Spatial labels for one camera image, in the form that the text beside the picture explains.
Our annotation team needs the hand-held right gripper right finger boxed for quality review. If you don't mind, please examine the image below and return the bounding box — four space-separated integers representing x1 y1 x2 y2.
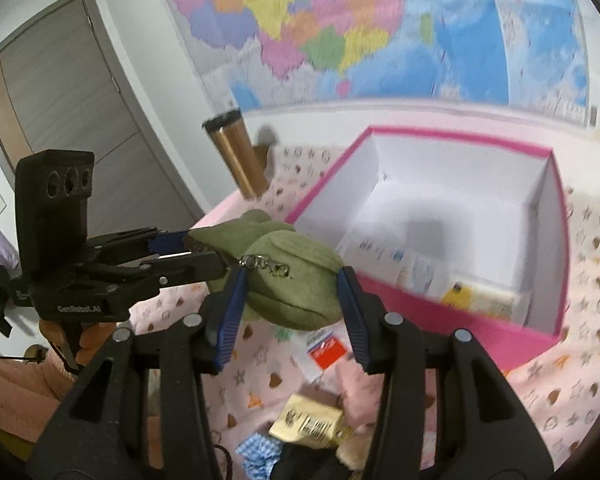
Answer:
335 265 554 480

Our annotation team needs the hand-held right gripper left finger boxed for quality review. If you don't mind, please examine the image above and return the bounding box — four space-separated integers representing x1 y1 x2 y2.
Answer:
25 265 249 480

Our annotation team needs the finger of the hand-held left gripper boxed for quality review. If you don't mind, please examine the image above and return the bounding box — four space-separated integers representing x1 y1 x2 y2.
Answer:
87 227 192 264
100 252 229 294

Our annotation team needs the green plush toy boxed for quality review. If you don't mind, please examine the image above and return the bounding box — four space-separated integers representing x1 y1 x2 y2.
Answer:
185 210 346 332

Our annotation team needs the pink cardboard box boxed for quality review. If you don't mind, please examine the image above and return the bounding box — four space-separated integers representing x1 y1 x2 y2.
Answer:
285 125 570 372

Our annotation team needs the black soft item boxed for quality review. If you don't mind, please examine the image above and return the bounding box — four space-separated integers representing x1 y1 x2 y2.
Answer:
270 442 367 480

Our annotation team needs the person's left hand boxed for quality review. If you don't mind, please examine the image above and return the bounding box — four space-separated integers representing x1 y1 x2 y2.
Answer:
39 319 119 367

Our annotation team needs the white packet red label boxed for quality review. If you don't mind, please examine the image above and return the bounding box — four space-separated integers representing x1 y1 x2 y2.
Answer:
290 327 354 386

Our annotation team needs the pink fluffy cloth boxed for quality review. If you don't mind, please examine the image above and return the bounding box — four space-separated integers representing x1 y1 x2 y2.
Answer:
330 360 397 431

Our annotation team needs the white blue printed packet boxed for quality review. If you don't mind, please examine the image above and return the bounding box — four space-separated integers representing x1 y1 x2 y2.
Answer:
336 231 407 281

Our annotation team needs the white sachet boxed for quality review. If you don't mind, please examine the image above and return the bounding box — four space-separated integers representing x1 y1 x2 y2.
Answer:
397 254 442 294

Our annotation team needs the yellow packet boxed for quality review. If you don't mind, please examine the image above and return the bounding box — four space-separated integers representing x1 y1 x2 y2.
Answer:
269 392 354 449

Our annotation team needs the gold steel tumbler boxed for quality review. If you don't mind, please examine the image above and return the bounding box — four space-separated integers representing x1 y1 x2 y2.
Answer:
202 109 271 200

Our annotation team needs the beige teddy bear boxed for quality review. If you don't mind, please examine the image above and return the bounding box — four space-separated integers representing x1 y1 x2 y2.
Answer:
336 430 381 472

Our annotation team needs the yellow cream tube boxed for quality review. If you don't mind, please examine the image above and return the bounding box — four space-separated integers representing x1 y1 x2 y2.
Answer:
440 281 532 322

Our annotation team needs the blue gingham cloth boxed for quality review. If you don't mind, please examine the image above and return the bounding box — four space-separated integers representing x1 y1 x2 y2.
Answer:
236 432 284 480

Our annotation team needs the grey wooden door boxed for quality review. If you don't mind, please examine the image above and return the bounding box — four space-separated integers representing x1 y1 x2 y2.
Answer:
0 0 202 241

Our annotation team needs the colourful wall map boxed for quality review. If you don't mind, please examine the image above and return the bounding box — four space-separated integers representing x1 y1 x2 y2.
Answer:
155 0 511 112

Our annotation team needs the blue world wall map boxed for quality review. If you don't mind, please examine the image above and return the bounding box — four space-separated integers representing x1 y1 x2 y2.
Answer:
486 0 600 129

